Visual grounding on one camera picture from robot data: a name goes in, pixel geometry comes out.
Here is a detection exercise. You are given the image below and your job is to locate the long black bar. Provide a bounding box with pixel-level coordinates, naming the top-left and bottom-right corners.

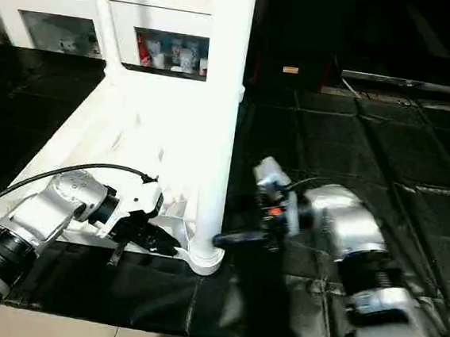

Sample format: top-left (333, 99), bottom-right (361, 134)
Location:
top-left (339, 69), bottom-right (450, 98)

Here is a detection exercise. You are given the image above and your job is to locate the black left wrist camera cable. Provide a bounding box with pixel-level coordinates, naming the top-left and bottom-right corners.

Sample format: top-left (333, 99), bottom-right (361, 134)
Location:
top-left (0, 153), bottom-right (160, 241)

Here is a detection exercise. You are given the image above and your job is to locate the white plastic table leg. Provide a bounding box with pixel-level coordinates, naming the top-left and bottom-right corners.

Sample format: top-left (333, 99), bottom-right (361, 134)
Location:
top-left (77, 0), bottom-right (135, 87)
top-left (187, 0), bottom-right (260, 261)

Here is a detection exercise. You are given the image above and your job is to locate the red and white bottle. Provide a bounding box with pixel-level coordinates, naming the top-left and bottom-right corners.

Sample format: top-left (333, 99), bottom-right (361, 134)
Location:
top-left (136, 34), bottom-right (153, 67)

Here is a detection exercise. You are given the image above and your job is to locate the black mat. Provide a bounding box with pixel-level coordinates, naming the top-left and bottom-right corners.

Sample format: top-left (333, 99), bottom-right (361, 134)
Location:
top-left (0, 44), bottom-right (450, 337)

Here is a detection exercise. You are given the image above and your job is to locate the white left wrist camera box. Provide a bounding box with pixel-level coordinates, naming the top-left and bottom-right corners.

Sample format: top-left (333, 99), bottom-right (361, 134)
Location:
top-left (94, 174), bottom-right (167, 246)

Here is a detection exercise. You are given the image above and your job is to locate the white cabinet with glass doors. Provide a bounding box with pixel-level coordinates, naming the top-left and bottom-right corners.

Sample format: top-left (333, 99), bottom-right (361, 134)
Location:
top-left (0, 0), bottom-right (217, 82)

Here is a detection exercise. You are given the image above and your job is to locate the white plastic table top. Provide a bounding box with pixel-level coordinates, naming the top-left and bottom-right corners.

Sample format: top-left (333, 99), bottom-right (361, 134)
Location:
top-left (0, 57), bottom-right (245, 278)

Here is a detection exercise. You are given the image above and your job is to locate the black hanging strap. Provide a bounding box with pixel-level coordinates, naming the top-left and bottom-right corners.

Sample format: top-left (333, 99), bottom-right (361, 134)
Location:
top-left (106, 240), bottom-right (125, 269)

